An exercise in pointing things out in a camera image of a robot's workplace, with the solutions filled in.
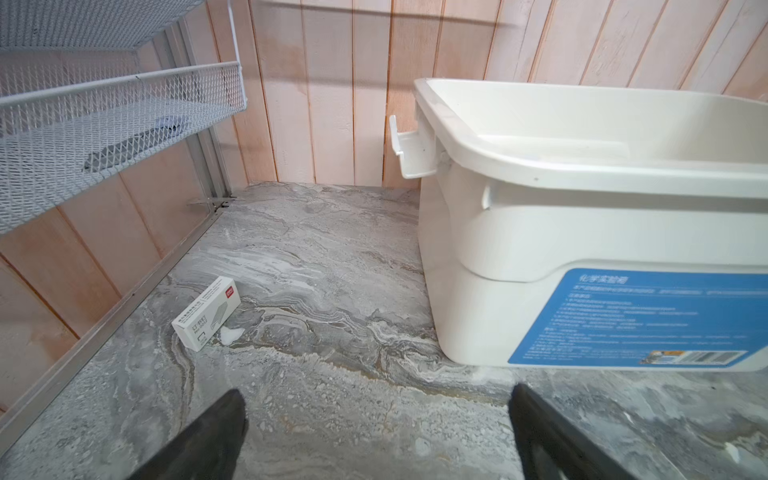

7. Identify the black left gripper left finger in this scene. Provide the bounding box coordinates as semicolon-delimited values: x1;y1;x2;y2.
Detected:
130;389;249;479

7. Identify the small white cardboard box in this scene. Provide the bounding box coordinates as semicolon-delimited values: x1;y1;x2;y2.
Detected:
171;276;241;352

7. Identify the white wire mesh shelf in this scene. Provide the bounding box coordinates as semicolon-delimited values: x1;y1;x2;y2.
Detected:
1;1;247;232

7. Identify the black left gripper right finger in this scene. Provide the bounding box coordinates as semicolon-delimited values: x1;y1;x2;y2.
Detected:
508;383;633;479

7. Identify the white plastic storage bin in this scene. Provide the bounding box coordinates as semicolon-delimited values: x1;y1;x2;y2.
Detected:
389;78;767;372

